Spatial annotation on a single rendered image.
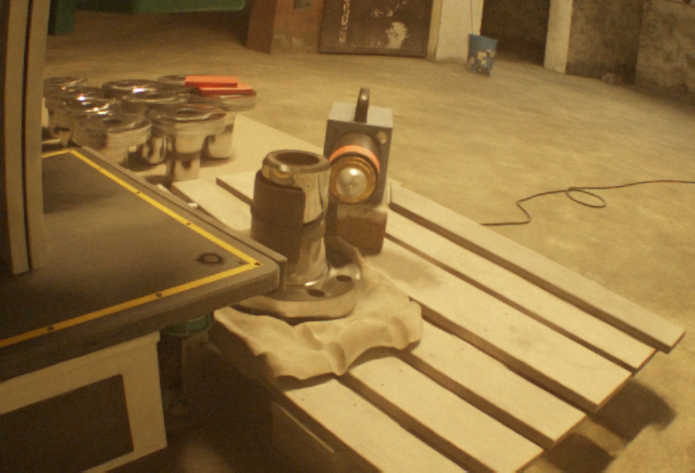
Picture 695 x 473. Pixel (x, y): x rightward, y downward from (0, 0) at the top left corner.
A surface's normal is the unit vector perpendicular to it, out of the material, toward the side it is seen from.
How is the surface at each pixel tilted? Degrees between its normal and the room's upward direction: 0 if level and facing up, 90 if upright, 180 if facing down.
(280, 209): 90
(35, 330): 0
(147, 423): 90
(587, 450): 0
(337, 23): 90
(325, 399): 0
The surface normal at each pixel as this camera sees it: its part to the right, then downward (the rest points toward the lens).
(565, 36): -0.77, 0.14
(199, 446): 0.12, -0.93
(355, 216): -0.06, 0.35
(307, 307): 0.32, 0.37
